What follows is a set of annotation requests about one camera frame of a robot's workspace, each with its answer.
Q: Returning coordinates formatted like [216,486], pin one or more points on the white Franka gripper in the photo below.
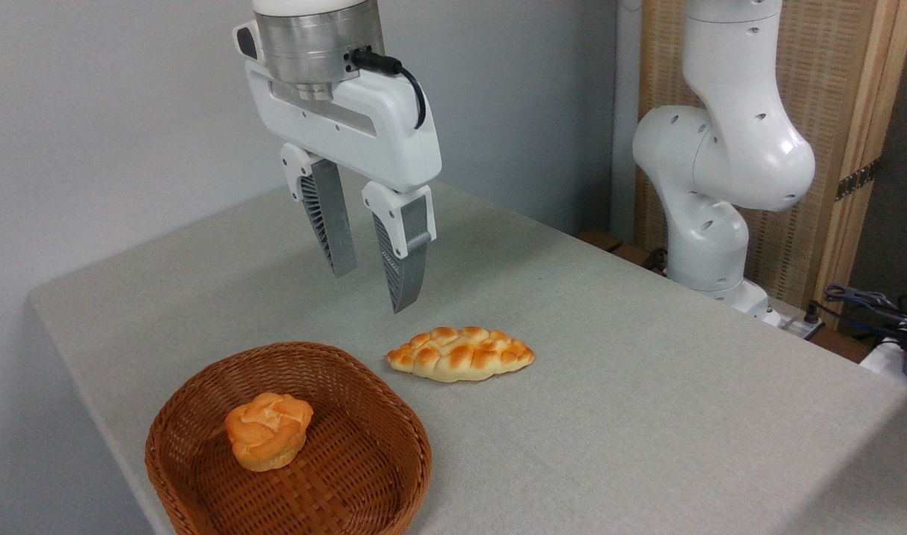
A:
[382,130]

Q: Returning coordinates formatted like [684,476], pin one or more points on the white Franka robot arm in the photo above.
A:
[728,148]

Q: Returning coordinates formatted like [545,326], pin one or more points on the braided golden bread loaf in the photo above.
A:
[460,355]

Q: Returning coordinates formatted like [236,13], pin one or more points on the round orange bread bun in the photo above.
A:
[267,431]

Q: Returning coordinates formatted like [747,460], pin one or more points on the brown woven wicker basket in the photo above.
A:
[349,475]

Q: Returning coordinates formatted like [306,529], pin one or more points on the white vertical pipe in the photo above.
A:
[622,111]

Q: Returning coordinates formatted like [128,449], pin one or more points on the grey tablecloth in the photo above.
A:
[609,416]

